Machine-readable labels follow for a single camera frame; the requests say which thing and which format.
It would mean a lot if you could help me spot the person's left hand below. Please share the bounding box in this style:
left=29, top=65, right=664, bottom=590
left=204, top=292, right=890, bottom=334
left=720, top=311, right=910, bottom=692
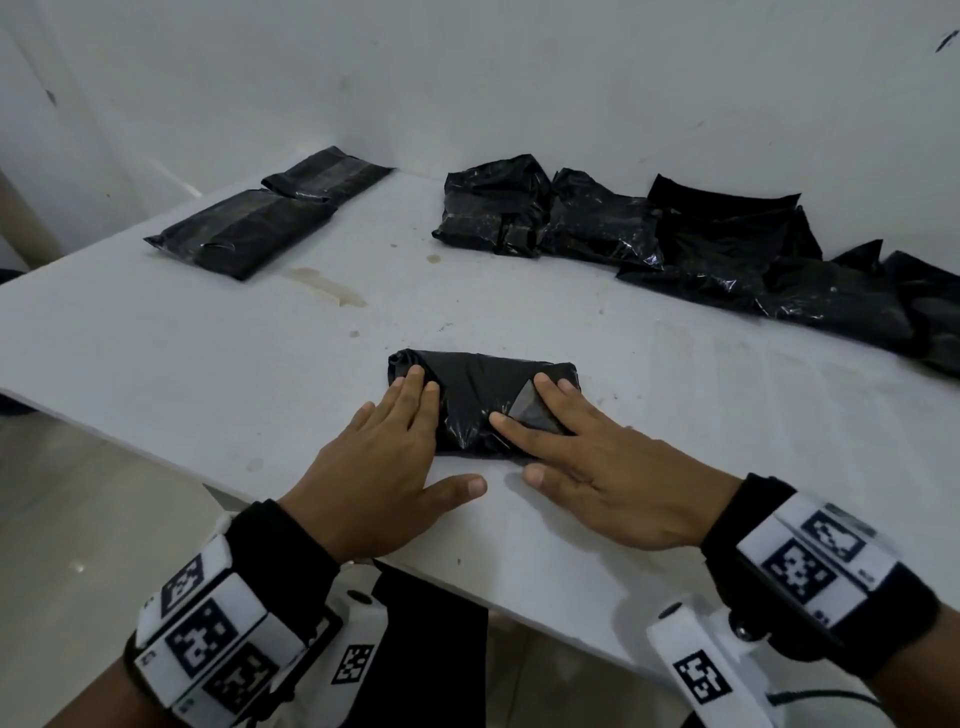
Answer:
left=277, top=365, right=489, bottom=565

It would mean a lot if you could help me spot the person's right hand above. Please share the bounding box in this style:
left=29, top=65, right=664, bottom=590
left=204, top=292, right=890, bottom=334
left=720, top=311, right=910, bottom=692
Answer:
left=488, top=372, right=744, bottom=553

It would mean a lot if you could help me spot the clear tape strip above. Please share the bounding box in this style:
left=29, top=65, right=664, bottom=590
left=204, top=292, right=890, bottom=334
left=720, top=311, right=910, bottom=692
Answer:
left=506, top=378, right=568, bottom=436

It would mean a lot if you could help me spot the crinkled black plastic bag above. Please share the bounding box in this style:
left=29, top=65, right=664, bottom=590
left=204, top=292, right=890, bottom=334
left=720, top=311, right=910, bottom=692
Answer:
left=387, top=348, right=583, bottom=455

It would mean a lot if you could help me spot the row of black plastic packets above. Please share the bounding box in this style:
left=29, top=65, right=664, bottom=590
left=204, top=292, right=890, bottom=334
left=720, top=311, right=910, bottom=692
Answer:
left=432, top=153, right=960, bottom=379

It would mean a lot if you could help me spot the person's left forearm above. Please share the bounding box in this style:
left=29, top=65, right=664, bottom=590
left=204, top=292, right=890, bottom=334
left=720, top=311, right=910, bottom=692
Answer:
left=44, top=659, right=174, bottom=728

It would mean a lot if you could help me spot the person's right forearm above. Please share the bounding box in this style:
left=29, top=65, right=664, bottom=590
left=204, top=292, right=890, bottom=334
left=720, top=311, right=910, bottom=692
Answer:
left=869, top=603, right=960, bottom=728

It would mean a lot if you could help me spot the black right wristband with markers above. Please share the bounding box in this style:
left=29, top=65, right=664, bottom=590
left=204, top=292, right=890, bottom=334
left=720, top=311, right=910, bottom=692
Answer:
left=701, top=473, right=943, bottom=682

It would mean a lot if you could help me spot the black wristband with markers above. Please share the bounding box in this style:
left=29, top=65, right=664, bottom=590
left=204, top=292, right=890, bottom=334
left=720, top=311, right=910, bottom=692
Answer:
left=123, top=500, right=345, bottom=728
left=701, top=473, right=943, bottom=682

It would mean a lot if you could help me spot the black left wristband with markers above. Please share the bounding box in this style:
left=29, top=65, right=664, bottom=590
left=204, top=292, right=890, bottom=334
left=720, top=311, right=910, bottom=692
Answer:
left=123, top=500, right=345, bottom=728

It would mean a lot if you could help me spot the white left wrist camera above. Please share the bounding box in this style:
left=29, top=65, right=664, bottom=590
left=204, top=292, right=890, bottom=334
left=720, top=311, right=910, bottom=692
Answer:
left=288, top=592, right=391, bottom=728

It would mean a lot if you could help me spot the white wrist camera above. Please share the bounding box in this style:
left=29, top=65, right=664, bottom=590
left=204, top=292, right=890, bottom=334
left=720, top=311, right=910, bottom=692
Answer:
left=646, top=596, right=778, bottom=728
left=288, top=592, right=391, bottom=728

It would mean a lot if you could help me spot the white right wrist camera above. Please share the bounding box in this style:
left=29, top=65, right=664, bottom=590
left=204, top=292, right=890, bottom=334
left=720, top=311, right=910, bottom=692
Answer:
left=646, top=596, right=778, bottom=728

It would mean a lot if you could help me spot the black right camera cable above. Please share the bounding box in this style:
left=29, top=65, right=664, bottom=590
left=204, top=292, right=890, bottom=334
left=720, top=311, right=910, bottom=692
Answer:
left=764, top=688, right=898, bottom=728

